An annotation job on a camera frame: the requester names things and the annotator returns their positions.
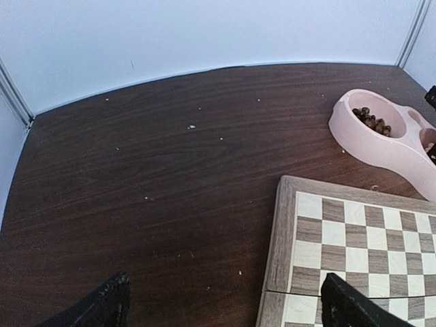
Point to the dark chess pieces pile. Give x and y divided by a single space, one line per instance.
372 122

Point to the white chess pieces pile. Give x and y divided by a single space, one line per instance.
429 148

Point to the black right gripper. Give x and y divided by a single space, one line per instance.
430 97

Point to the right aluminium frame post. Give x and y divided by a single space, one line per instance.
413 33

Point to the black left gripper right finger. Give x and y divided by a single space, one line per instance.
343 305

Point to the wooden chess board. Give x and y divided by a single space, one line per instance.
382 245

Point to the left aluminium frame post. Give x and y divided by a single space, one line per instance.
14 99

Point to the pink double bowl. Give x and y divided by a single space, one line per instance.
403 152

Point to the aluminium frame post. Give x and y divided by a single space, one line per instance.
413 33
14 99

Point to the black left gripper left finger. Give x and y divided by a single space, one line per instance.
108 305

